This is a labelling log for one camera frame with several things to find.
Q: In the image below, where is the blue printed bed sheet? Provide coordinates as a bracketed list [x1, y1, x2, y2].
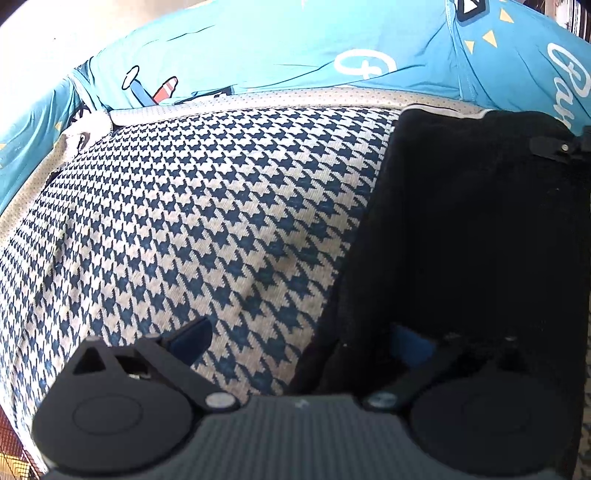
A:
[0, 0, 591, 215]

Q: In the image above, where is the houndstooth mattress cover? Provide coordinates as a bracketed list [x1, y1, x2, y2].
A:
[0, 90, 490, 480]

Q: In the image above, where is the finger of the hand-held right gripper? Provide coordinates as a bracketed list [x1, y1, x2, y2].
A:
[529, 135, 591, 160]

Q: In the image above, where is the black shirt with white stripes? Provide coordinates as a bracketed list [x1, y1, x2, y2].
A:
[291, 107, 591, 480]

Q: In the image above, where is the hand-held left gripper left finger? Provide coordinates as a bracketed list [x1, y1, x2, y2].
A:
[62, 316, 241, 413]

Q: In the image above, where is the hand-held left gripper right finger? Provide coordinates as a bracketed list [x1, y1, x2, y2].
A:
[365, 323, 539, 413]

